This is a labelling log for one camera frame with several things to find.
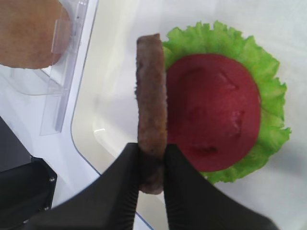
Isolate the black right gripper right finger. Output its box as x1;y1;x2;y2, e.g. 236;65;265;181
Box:
164;144;278;230

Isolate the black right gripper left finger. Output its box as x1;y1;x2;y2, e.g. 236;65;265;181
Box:
24;143;139;230

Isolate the brown meat patty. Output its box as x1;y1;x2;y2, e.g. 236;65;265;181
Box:
135;34;167;195

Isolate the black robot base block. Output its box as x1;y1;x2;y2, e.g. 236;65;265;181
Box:
0;120;57;228

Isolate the red tomato slice on tray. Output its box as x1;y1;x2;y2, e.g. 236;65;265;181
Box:
167;54;261;173

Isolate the green lettuce leaf on tray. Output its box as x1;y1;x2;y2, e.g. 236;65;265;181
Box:
163;21;291;184

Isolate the cream metal serving tray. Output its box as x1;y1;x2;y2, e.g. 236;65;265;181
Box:
70;0;307;230

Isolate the white paper tray liner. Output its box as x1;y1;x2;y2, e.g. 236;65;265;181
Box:
92;0;307;230

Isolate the left clear acrylic rack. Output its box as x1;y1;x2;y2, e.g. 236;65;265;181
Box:
0;0;98;136

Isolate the brown bun in left rack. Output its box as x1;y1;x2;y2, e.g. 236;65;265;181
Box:
0;0;71;69

